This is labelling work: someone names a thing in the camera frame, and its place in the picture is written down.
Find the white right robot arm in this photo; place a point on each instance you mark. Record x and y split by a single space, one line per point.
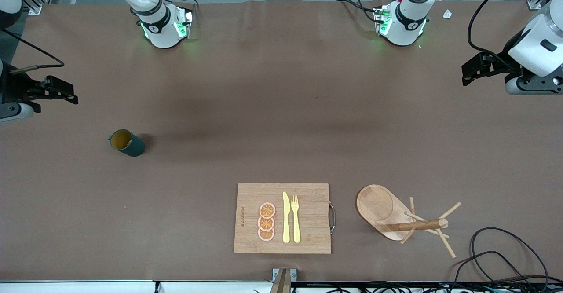
160 24

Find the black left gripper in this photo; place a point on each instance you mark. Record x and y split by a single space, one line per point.
502 63

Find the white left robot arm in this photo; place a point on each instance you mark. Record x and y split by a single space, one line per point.
407 18

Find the dark teal ribbed cup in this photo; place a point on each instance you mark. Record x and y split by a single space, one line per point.
132 145

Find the wooden mug tree stand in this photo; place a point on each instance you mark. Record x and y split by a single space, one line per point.
374 205

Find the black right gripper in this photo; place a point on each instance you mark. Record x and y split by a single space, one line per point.
13 88

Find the table cover mat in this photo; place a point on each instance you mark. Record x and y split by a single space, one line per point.
176 196

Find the small white paper scrap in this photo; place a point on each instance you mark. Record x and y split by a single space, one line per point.
447 14

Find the bamboo cutting board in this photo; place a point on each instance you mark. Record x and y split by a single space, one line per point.
308 218

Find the yellow plastic fork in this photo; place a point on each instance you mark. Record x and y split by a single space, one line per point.
296 222

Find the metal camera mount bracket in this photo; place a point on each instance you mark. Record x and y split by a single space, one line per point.
283 280

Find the yellow plastic knife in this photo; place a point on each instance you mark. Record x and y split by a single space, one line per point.
286 218

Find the toy orange slice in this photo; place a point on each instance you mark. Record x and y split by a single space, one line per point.
265 224
267 210

